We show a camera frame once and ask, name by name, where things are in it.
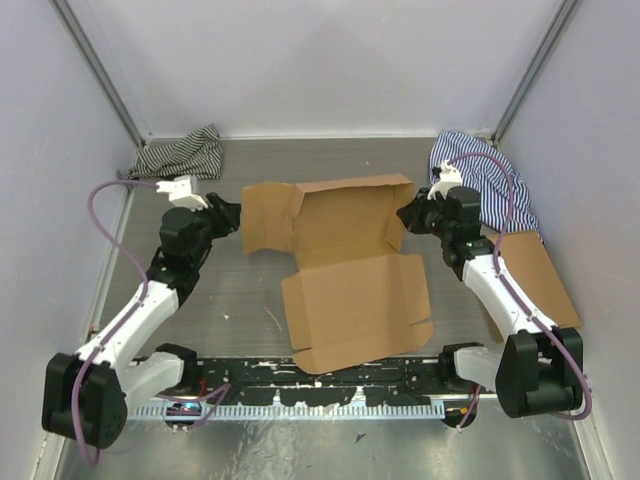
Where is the folded brown cardboard box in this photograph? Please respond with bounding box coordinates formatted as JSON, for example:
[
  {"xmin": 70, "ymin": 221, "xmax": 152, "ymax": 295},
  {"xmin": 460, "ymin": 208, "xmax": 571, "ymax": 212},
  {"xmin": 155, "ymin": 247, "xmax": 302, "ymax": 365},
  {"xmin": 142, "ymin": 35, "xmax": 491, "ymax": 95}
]
[{"xmin": 500, "ymin": 230, "xmax": 582, "ymax": 329}]

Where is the aluminium corner post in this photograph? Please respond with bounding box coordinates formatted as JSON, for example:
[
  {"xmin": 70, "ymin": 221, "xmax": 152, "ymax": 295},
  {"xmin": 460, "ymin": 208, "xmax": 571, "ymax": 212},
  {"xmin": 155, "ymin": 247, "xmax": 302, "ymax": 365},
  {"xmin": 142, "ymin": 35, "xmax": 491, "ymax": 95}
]
[
  {"xmin": 50, "ymin": 0, "xmax": 146, "ymax": 147},
  {"xmin": 489, "ymin": 0, "xmax": 582, "ymax": 147}
]

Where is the right aluminium corner post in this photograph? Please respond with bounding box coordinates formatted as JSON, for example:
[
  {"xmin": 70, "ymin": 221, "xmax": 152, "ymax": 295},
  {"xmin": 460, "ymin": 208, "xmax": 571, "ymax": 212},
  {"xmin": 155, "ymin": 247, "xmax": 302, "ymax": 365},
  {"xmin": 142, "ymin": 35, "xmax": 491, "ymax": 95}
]
[{"xmin": 489, "ymin": 0, "xmax": 582, "ymax": 147}]

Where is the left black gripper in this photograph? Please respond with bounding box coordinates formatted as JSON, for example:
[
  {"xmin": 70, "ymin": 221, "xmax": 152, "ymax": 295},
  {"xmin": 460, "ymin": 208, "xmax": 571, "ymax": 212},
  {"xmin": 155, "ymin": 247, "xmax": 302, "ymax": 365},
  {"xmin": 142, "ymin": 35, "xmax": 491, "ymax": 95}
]
[{"xmin": 185, "ymin": 192, "xmax": 243, "ymax": 266}]

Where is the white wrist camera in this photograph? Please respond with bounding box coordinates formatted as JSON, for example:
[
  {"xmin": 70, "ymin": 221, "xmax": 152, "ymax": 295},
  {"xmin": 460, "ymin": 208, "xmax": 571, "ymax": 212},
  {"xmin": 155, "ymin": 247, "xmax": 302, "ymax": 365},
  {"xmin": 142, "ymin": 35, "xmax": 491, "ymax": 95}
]
[
  {"xmin": 156, "ymin": 175, "xmax": 210, "ymax": 211},
  {"xmin": 427, "ymin": 160, "xmax": 463, "ymax": 200}
]

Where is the left aluminium corner post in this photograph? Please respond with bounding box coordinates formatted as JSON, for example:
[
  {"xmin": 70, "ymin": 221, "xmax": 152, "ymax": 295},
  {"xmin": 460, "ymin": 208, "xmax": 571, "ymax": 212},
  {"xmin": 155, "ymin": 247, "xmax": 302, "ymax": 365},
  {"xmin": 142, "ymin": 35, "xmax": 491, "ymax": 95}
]
[{"xmin": 50, "ymin": 0, "xmax": 146, "ymax": 147}]

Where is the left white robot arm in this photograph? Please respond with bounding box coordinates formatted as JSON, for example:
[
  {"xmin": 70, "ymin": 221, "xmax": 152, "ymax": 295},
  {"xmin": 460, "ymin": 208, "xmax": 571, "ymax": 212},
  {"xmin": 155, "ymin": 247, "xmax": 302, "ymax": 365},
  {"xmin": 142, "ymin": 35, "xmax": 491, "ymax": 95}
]
[{"xmin": 41, "ymin": 193, "xmax": 241, "ymax": 450}]

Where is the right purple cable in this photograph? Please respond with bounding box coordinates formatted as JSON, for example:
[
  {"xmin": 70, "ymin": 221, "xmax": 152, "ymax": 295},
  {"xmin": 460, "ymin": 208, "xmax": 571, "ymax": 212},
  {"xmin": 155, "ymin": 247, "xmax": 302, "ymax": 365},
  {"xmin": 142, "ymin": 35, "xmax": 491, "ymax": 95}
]
[{"xmin": 447, "ymin": 152, "xmax": 594, "ymax": 431}]

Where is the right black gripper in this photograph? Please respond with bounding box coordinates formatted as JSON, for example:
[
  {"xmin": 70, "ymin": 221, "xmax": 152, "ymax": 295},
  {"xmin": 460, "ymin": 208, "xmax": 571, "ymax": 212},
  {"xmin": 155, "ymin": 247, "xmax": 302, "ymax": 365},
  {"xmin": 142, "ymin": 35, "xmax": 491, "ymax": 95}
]
[{"xmin": 399, "ymin": 187, "xmax": 455, "ymax": 240}]

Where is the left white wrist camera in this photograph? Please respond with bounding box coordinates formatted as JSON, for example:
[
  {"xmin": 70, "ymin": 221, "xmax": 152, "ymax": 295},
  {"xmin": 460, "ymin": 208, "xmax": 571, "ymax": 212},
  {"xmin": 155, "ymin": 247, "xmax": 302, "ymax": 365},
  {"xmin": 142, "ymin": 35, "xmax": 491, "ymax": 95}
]
[{"xmin": 156, "ymin": 175, "xmax": 210, "ymax": 211}]

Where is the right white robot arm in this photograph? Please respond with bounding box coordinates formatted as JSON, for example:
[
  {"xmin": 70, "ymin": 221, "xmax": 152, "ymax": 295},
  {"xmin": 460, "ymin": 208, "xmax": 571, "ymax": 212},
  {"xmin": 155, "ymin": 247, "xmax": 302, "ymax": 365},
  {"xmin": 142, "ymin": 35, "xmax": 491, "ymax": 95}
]
[{"xmin": 397, "ymin": 186, "xmax": 593, "ymax": 421}]

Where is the blue striped cloth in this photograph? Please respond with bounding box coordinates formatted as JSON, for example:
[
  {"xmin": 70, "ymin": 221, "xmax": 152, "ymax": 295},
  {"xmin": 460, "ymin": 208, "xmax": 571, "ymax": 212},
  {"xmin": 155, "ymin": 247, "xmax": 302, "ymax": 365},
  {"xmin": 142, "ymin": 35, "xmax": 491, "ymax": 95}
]
[{"xmin": 429, "ymin": 130, "xmax": 540, "ymax": 233}]

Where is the white slotted cable duct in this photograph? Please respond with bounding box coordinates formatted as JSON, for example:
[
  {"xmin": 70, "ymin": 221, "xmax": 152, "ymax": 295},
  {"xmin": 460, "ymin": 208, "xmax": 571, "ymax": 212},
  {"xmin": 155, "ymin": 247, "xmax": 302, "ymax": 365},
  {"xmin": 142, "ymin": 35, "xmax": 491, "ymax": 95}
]
[{"xmin": 128, "ymin": 399, "xmax": 445, "ymax": 422}]

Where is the grey striped cloth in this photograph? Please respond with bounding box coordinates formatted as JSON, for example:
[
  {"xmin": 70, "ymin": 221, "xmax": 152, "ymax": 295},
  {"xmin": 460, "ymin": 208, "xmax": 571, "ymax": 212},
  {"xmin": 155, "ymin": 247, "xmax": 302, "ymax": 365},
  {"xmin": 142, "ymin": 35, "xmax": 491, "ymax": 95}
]
[{"xmin": 116, "ymin": 124, "xmax": 223, "ymax": 180}]

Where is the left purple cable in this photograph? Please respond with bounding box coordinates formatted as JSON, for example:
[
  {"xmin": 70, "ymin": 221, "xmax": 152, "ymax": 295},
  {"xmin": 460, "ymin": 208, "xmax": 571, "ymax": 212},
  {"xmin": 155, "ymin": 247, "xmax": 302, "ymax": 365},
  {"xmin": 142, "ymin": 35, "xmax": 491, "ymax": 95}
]
[{"xmin": 74, "ymin": 180, "xmax": 234, "ymax": 466}]

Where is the aluminium rail frame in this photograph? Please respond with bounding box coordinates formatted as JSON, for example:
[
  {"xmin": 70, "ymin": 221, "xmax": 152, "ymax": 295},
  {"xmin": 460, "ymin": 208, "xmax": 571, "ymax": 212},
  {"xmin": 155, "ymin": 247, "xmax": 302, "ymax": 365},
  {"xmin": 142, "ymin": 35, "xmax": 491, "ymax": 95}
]
[{"xmin": 48, "ymin": 357, "xmax": 594, "ymax": 401}]

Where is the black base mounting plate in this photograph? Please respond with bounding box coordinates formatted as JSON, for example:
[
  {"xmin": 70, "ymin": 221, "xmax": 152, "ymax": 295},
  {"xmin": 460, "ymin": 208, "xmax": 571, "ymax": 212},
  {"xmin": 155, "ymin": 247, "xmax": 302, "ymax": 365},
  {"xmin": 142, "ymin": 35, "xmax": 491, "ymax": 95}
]
[{"xmin": 134, "ymin": 355, "xmax": 499, "ymax": 407}]

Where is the purple cable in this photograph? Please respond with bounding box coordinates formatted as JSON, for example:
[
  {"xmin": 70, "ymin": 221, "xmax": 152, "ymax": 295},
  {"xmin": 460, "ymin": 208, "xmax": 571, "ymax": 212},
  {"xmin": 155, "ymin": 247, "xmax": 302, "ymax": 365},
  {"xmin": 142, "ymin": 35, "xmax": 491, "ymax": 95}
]
[
  {"xmin": 74, "ymin": 180, "xmax": 234, "ymax": 466},
  {"xmin": 447, "ymin": 152, "xmax": 594, "ymax": 431}
]

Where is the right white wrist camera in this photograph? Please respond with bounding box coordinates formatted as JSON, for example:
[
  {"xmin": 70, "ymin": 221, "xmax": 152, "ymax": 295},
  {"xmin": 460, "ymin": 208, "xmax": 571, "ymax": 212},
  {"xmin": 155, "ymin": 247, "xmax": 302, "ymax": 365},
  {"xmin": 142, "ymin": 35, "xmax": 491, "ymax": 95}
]
[{"xmin": 427, "ymin": 160, "xmax": 463, "ymax": 200}]

